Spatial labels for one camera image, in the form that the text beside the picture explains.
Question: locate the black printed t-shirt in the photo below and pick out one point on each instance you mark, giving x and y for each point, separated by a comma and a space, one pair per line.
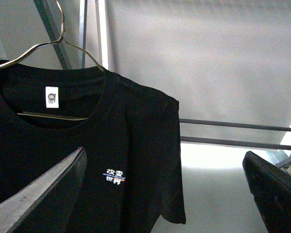
130, 132

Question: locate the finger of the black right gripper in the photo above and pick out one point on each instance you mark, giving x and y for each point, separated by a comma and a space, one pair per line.
271, 189

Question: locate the silver wire clothes hanger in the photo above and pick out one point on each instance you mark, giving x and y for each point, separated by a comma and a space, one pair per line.
44, 44

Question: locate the dark metal clothes rack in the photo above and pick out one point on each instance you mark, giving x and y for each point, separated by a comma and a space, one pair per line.
228, 62

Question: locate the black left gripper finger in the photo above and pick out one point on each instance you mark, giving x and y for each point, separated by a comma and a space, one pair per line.
45, 205

